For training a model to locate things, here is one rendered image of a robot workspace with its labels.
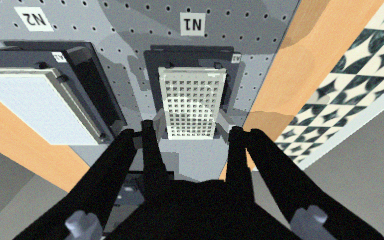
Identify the white label with black n2 text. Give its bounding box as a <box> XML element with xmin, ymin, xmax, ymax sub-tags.
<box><xmin>15</xmin><ymin>7</ymin><xmax>53</xmax><ymax>31</ymax></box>

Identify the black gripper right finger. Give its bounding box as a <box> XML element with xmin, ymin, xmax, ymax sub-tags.
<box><xmin>216</xmin><ymin>109</ymin><xmax>384</xmax><ymax>240</ymax></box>

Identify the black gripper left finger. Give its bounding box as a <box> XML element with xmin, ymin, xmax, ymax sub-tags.
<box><xmin>12</xmin><ymin>108</ymin><xmax>184</xmax><ymax>240</ymax></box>

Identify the grey flat base plate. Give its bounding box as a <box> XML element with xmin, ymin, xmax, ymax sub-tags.
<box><xmin>0</xmin><ymin>0</ymin><xmax>302</xmax><ymax>182</ymax></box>

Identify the white label with black letters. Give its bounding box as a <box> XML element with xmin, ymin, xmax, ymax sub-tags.
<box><xmin>180</xmin><ymin>13</ymin><xmax>206</xmax><ymax>36</ymax></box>

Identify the white flat rectangular plate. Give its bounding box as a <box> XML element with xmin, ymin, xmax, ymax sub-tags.
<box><xmin>0</xmin><ymin>67</ymin><xmax>104</xmax><ymax>145</ymax></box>

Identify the white well plate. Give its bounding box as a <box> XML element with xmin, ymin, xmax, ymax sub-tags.
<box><xmin>158</xmin><ymin>67</ymin><xmax>226</xmax><ymax>139</ymax></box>

